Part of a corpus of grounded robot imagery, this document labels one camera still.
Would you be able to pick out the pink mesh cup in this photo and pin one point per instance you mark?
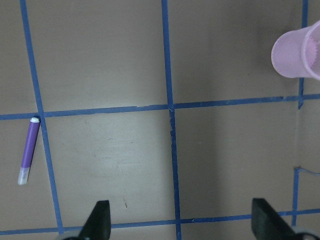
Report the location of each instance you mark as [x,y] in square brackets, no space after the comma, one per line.
[296,54]

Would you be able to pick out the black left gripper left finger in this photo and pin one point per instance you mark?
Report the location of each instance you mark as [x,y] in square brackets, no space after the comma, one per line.
[98,224]

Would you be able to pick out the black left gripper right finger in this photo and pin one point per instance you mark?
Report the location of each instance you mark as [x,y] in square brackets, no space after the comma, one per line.
[266,224]

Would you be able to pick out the purple pen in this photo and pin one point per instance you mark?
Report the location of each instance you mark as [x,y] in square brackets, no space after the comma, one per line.
[29,148]

